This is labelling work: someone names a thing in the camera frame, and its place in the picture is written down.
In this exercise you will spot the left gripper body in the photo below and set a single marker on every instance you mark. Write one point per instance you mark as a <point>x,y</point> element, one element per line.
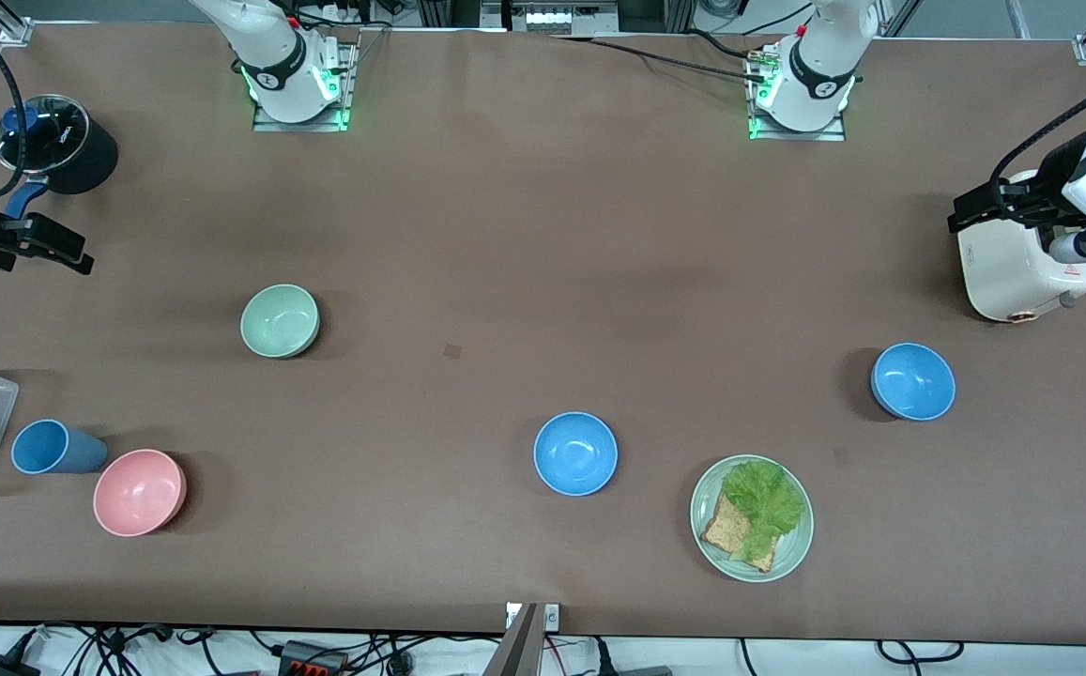
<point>1052,181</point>

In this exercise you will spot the blue bowl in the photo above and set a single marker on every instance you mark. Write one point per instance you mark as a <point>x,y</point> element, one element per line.
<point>913,380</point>
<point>575,453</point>

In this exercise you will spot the green bowl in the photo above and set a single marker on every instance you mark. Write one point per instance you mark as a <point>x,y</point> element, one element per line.
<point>278,321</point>

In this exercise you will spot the pink bowl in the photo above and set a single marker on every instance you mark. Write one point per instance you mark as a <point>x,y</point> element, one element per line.
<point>137,493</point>

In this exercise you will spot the cream toaster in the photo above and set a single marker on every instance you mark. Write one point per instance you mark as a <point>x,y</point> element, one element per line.
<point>1002,272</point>

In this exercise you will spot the glass lid with blue knob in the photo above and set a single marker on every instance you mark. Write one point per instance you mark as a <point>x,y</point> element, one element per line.
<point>50,131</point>

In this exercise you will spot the blue cup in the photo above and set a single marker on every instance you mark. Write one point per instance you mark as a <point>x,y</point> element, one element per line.
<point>50,449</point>

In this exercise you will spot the green lettuce leaf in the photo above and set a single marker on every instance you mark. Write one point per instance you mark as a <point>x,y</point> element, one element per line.
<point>766,498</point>

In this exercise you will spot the green plate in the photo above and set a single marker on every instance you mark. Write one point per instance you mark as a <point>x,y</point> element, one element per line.
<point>791,554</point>

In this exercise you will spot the brown toast slice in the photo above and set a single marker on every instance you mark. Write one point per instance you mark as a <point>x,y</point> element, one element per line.
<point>726,530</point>

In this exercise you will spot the electronics box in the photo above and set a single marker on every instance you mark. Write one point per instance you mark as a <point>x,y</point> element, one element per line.
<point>547,17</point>

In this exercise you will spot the black power strip red switches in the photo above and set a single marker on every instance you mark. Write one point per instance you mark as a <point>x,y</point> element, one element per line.
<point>313,659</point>

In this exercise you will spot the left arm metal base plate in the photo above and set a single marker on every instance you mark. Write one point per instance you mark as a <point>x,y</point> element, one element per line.
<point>833,134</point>

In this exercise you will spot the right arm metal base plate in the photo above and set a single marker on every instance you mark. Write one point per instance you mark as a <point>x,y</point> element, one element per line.
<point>266,125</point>

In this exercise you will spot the small metal bracket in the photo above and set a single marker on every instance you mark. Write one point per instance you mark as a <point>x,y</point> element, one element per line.
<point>552,617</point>

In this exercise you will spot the grey camera pole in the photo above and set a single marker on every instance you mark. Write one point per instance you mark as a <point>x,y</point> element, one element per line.
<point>516,648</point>

